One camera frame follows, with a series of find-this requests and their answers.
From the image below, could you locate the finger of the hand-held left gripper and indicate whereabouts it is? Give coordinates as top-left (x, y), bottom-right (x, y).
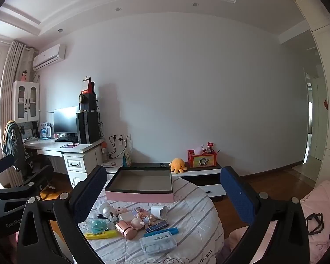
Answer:
top-left (0, 164), bottom-right (55, 202)
top-left (0, 154), bottom-right (15, 190)

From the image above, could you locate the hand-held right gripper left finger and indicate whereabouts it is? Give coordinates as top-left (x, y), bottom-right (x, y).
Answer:
top-left (16, 165), bottom-right (108, 264)

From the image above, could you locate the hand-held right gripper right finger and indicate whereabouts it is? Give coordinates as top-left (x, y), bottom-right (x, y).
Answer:
top-left (219, 166), bottom-right (311, 264)

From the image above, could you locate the white round device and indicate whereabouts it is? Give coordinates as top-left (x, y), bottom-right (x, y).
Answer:
top-left (98, 202), bottom-right (112, 216)

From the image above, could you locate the teal clear container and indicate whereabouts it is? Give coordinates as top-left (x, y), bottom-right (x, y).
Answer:
top-left (85, 218), bottom-right (109, 233)

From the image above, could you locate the yellow highlighter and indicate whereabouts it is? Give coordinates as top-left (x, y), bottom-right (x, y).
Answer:
top-left (84, 229), bottom-right (118, 240)

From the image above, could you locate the pink storage box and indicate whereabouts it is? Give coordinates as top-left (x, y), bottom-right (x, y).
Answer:
top-left (105, 167), bottom-right (174, 202)

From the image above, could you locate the rose gold cylinder case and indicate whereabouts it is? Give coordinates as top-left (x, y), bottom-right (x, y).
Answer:
top-left (115, 220), bottom-right (138, 240)

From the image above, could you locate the colourful block figure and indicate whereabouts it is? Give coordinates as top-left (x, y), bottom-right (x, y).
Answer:
top-left (135, 207), bottom-right (152, 219)

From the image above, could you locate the baby doll figurine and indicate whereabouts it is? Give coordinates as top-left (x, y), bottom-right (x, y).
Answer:
top-left (130, 216), bottom-right (154, 230)

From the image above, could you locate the white cup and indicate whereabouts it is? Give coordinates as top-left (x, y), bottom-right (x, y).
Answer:
top-left (150, 205), bottom-right (169, 220)

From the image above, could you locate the dark blue small box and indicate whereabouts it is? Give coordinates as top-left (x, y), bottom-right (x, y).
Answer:
top-left (145, 221), bottom-right (169, 234)

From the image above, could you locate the blue highlighter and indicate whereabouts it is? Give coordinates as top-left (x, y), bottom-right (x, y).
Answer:
top-left (144, 227), bottom-right (179, 238)

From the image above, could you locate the clear plastic floss case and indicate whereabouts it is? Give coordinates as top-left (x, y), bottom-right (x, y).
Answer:
top-left (139, 234), bottom-right (178, 255)

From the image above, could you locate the black office chair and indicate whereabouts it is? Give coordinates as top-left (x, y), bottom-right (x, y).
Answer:
top-left (15, 154), bottom-right (55, 193)

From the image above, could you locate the dark jacket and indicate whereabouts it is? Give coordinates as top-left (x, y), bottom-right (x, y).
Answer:
top-left (2, 120), bottom-right (26, 168)

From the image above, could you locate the black white low cabinet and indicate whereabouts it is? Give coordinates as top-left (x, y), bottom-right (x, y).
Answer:
top-left (100, 162), bottom-right (226, 201)

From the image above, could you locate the orange-lid bottle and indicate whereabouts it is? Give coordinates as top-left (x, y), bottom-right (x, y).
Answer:
top-left (102, 141), bottom-right (110, 163)

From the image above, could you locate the white desk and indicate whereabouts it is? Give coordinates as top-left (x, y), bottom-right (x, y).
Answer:
top-left (23, 137), bottom-right (105, 190)

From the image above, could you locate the blue white desk box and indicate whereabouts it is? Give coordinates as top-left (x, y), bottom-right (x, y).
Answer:
top-left (40, 122), bottom-right (52, 139)

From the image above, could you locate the red storage box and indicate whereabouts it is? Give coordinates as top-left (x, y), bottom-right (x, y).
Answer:
top-left (187, 149), bottom-right (217, 168)

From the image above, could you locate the white striped bed quilt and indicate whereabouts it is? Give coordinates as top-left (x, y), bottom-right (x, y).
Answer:
top-left (78, 174), bottom-right (229, 264)

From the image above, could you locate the black computer monitor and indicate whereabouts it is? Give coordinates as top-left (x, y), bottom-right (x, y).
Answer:
top-left (53, 106), bottom-right (80, 136)

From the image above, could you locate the black computer tower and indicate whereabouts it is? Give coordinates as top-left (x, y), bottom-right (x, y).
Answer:
top-left (75, 111), bottom-right (100, 145)

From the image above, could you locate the white glass-door cabinet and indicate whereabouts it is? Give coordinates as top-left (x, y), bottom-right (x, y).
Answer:
top-left (12, 81), bottom-right (40, 123)

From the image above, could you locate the yellow octopus plush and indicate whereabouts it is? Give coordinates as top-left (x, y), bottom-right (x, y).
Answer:
top-left (169, 158), bottom-right (187, 174)

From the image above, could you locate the pale pink quilt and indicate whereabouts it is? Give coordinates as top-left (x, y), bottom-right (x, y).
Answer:
top-left (228, 180), bottom-right (330, 264)

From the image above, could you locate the black speaker box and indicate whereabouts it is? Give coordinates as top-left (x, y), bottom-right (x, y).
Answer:
top-left (79, 93), bottom-right (97, 111)

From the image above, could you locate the red white card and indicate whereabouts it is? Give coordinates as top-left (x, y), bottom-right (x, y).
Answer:
top-left (81, 75), bottom-right (95, 94)

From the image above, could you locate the white door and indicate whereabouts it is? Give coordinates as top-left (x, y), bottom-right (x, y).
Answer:
top-left (311, 77), bottom-right (326, 160)

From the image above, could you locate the white air conditioner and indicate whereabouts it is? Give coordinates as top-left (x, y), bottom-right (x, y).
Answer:
top-left (32, 44), bottom-right (66, 71)

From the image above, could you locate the black power cable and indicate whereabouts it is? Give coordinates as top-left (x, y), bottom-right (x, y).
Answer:
top-left (108, 136), bottom-right (127, 156)

